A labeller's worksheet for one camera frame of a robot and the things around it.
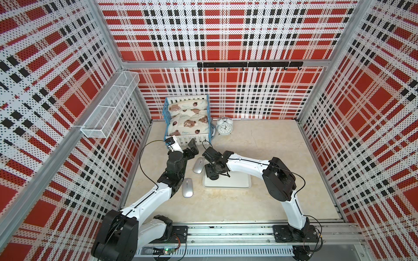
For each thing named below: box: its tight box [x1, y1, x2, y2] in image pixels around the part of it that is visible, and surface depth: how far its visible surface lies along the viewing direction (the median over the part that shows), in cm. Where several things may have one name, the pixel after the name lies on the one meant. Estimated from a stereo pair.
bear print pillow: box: [168, 98, 208, 115], surface depth 110 cm
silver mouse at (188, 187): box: [182, 177, 194, 198], surface depth 89 cm
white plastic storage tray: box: [202, 169, 252, 189], surface depth 91 cm
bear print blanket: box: [167, 112, 210, 136], surface depth 109 cm
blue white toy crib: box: [162, 94, 212, 147], surface depth 110 cm
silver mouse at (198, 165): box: [192, 156, 206, 174], surface depth 98 cm
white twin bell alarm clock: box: [216, 116, 234, 136], surface depth 110 cm
